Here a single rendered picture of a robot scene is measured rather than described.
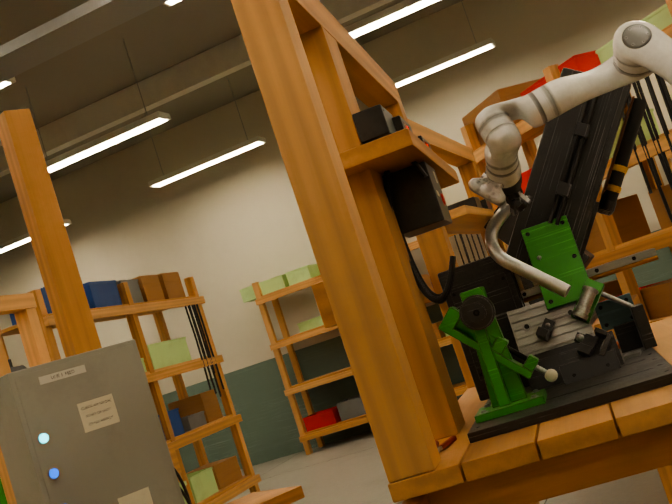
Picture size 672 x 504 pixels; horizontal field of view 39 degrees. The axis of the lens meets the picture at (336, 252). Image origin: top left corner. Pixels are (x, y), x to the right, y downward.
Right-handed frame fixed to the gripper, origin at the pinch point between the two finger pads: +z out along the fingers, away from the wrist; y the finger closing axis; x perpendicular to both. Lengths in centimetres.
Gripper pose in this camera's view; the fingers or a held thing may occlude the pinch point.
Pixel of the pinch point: (508, 205)
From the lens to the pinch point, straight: 222.4
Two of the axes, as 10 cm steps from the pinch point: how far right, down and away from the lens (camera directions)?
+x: -6.3, 7.4, -2.2
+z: 2.3, 4.4, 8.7
